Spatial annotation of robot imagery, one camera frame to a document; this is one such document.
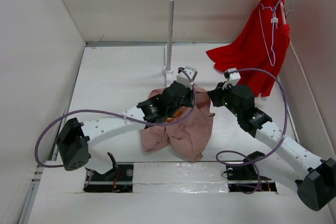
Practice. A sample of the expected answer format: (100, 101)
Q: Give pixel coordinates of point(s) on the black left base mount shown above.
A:
(118, 179)

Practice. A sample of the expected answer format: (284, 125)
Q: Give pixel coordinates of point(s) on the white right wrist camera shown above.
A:
(232, 77)

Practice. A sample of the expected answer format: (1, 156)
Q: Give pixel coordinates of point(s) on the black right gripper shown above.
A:
(217, 93)

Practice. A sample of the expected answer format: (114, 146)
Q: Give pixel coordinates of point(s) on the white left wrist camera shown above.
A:
(186, 76)

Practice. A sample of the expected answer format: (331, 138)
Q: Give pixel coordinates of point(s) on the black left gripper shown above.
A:
(189, 94)

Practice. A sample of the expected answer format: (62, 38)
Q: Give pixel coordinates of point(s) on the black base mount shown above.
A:
(245, 179)
(118, 179)

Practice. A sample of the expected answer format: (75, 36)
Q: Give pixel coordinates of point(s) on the red t shirt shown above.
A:
(248, 52)

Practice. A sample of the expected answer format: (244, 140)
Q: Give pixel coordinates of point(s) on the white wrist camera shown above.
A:
(232, 77)
(186, 76)

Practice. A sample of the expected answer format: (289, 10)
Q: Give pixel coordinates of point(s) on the lavender wire hanger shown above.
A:
(274, 21)

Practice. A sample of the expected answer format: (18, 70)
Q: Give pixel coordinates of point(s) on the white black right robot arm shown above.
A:
(310, 176)

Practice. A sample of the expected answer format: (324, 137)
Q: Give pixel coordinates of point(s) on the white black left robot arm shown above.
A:
(77, 139)

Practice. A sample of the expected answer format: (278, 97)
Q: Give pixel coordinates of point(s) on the pink printed t shirt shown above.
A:
(189, 138)

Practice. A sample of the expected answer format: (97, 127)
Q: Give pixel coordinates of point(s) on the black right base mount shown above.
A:
(245, 179)

